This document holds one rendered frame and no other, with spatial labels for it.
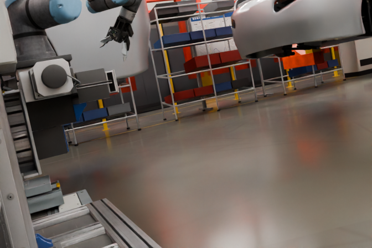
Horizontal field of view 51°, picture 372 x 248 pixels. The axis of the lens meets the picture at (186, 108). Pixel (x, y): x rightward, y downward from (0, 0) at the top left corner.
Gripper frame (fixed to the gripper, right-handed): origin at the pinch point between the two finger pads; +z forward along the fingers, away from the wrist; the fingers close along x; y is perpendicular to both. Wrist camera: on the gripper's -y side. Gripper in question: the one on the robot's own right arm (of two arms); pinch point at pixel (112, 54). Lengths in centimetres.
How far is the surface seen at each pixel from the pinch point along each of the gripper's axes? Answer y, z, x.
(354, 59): -738, -51, 191
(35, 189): 4, 90, -10
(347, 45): -747, -72, 166
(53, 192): -3, 91, -2
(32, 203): 8, 96, -6
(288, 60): -395, -10, 74
